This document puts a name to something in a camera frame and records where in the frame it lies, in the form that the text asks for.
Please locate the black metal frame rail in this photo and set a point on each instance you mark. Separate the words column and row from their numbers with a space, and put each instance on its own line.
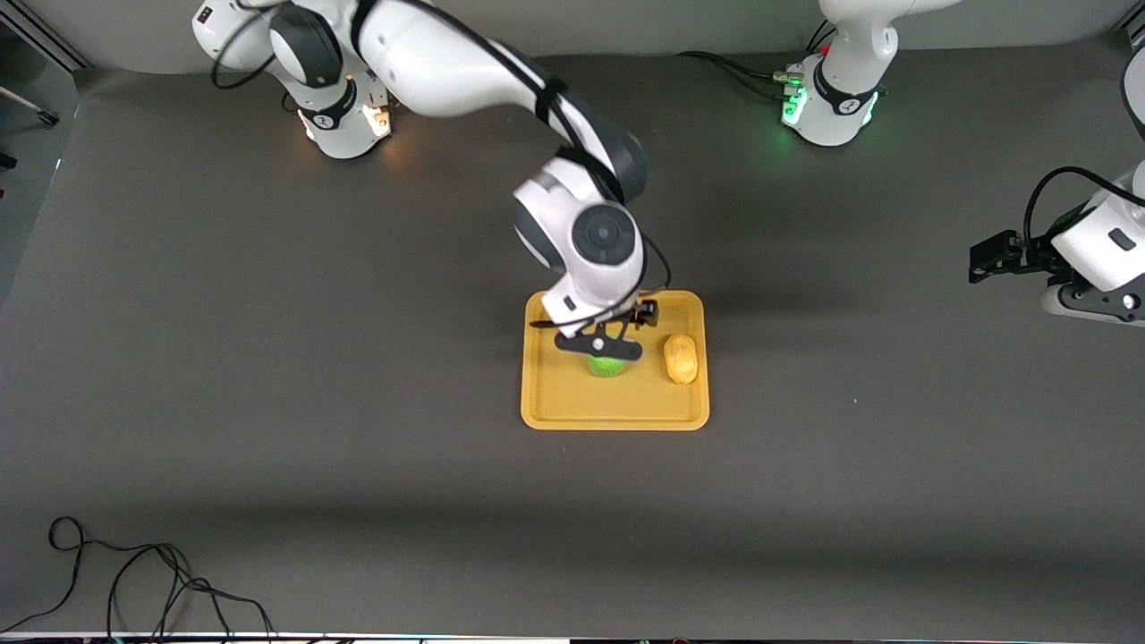
column 45, row 40
column 1132, row 34

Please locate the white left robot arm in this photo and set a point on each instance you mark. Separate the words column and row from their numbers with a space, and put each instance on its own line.
column 850, row 54

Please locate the dark grey table mat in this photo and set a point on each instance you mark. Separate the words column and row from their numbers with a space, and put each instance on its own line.
column 447, row 501

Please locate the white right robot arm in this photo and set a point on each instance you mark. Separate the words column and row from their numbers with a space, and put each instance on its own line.
column 447, row 63

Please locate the yellow-brown potato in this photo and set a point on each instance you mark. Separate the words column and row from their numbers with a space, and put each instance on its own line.
column 681, row 358

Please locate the grey stand leg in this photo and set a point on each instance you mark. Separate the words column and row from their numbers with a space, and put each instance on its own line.
column 31, row 105

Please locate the yellow plastic tray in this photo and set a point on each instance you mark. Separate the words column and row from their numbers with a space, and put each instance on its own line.
column 617, row 402

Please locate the green apple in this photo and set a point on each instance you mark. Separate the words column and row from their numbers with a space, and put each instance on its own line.
column 606, row 367

